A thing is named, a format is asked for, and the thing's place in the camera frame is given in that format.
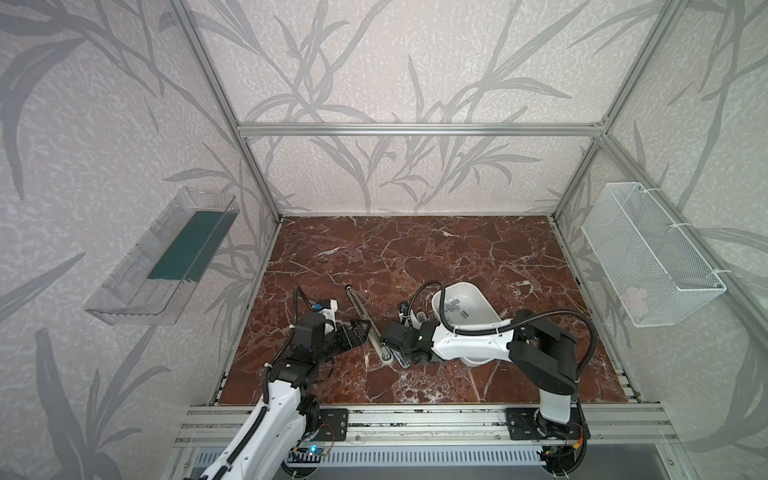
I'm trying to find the clear plastic wall bin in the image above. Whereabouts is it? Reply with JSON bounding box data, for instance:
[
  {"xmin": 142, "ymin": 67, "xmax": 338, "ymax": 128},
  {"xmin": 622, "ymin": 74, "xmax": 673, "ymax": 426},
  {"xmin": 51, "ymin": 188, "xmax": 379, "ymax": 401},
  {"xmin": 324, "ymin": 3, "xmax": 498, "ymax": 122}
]
[{"xmin": 84, "ymin": 187, "xmax": 240, "ymax": 326}]

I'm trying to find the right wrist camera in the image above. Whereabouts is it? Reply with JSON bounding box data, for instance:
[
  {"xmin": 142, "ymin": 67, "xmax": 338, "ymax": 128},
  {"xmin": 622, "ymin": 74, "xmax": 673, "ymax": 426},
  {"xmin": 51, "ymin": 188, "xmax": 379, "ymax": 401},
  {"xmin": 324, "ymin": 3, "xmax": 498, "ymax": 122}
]
[{"xmin": 398, "ymin": 301, "xmax": 421, "ymax": 330}]

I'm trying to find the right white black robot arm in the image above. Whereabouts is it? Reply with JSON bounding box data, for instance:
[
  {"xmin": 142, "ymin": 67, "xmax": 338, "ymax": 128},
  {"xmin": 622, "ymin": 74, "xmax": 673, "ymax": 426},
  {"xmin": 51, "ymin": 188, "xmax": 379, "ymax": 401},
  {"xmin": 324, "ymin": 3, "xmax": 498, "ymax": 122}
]
[{"xmin": 381, "ymin": 280, "xmax": 599, "ymax": 444}]

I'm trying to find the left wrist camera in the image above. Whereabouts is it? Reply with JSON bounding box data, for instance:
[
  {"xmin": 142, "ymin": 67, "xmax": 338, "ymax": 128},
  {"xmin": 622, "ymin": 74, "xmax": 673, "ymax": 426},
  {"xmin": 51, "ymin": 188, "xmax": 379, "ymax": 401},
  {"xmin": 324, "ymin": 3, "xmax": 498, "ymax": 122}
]
[{"xmin": 314, "ymin": 299, "xmax": 338, "ymax": 330}]

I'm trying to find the beige black long stapler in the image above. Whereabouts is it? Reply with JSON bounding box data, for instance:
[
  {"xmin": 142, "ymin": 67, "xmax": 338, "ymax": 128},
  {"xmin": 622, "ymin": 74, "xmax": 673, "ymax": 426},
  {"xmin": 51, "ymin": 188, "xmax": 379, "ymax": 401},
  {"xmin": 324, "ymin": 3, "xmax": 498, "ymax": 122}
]
[{"xmin": 345, "ymin": 285, "xmax": 394, "ymax": 366}]

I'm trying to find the green circuit board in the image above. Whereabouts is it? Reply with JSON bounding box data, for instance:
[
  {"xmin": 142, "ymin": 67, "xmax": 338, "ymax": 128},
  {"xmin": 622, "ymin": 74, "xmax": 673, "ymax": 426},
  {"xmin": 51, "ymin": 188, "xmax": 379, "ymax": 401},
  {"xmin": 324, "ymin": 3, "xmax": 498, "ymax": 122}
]
[{"xmin": 291, "ymin": 445, "xmax": 332, "ymax": 463}]

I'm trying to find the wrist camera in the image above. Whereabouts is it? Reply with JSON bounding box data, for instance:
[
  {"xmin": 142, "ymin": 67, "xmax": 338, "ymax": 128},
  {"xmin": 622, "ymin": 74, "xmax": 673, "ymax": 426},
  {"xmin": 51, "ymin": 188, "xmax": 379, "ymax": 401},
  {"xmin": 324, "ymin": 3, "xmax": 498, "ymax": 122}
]
[
  {"xmin": 398, "ymin": 301, "xmax": 421, "ymax": 330},
  {"xmin": 314, "ymin": 299, "xmax": 338, "ymax": 330}
]

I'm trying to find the white wire mesh basket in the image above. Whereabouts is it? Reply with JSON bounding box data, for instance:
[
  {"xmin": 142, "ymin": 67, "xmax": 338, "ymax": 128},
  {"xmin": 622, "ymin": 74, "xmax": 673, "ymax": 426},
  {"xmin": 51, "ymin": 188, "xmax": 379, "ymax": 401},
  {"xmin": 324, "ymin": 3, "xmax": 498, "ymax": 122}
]
[{"xmin": 582, "ymin": 182, "xmax": 727, "ymax": 328}]

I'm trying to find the white oval tray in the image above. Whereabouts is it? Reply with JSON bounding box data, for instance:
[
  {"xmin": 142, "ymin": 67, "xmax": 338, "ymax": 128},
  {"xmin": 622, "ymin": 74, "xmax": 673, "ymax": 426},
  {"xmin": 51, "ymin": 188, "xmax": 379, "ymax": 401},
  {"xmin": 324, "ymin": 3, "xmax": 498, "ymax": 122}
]
[{"xmin": 431, "ymin": 282, "xmax": 512, "ymax": 367}]

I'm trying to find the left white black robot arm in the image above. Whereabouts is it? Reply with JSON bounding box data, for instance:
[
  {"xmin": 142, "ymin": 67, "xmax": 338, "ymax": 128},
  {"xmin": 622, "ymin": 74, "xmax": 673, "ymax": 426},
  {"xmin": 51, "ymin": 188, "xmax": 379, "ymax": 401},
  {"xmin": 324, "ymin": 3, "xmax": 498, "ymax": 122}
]
[{"xmin": 200, "ymin": 286, "xmax": 372, "ymax": 479}]

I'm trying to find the small blue stapler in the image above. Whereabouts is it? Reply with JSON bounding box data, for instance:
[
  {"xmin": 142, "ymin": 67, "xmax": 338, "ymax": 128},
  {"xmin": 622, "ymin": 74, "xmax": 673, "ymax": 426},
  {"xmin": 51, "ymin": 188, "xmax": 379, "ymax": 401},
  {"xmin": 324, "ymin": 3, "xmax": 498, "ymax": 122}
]
[{"xmin": 393, "ymin": 351, "xmax": 411, "ymax": 369}]

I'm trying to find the pink object in basket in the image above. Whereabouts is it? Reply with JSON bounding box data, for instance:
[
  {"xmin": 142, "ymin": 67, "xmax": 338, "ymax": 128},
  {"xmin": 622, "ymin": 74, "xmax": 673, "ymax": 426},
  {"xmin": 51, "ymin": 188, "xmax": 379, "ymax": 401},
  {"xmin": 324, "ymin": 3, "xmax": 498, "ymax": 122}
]
[{"xmin": 621, "ymin": 287, "xmax": 648, "ymax": 310}]

